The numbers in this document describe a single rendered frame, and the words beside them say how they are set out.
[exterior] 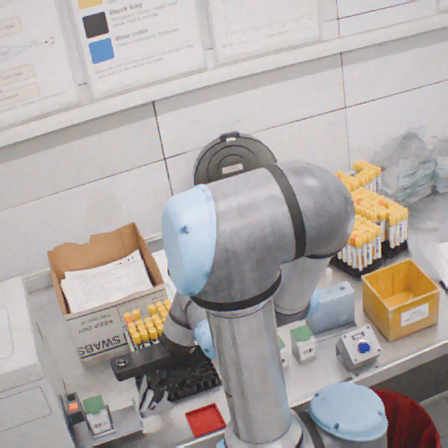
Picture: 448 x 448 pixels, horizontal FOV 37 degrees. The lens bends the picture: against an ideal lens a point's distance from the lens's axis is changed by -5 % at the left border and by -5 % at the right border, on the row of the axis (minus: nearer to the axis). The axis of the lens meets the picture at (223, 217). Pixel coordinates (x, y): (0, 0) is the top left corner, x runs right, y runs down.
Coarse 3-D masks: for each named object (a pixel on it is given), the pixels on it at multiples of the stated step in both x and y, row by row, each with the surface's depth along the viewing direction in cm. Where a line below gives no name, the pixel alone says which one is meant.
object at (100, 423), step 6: (90, 414) 130; (96, 414) 130; (102, 414) 130; (90, 420) 130; (96, 420) 130; (102, 420) 131; (108, 420) 131; (90, 426) 130; (96, 426) 131; (102, 426) 131; (108, 426) 132; (96, 432) 132; (102, 432) 132
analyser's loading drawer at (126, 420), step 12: (108, 408) 135; (132, 408) 138; (84, 420) 137; (120, 420) 135; (132, 420) 135; (72, 432) 134; (84, 432) 134; (108, 432) 132; (120, 432) 133; (144, 432) 134; (84, 444) 131; (96, 444) 132
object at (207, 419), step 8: (200, 408) 140; (208, 408) 140; (216, 408) 139; (192, 416) 139; (200, 416) 139; (208, 416) 138; (216, 416) 138; (192, 424) 137; (200, 424) 137; (208, 424) 137; (216, 424) 136; (224, 424) 135; (200, 432) 134; (208, 432) 135
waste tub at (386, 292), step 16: (384, 272) 155; (400, 272) 157; (416, 272) 154; (368, 288) 151; (384, 288) 158; (400, 288) 159; (416, 288) 157; (432, 288) 149; (368, 304) 154; (384, 304) 145; (400, 304) 157; (416, 304) 145; (432, 304) 147; (384, 320) 147; (400, 320) 146; (416, 320) 148; (432, 320) 150; (384, 336) 150; (400, 336) 148
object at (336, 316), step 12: (324, 288) 152; (336, 288) 151; (348, 288) 151; (324, 300) 149; (336, 300) 150; (348, 300) 151; (324, 312) 150; (336, 312) 151; (348, 312) 152; (312, 324) 152; (324, 324) 152; (336, 324) 153; (348, 324) 154; (324, 336) 152
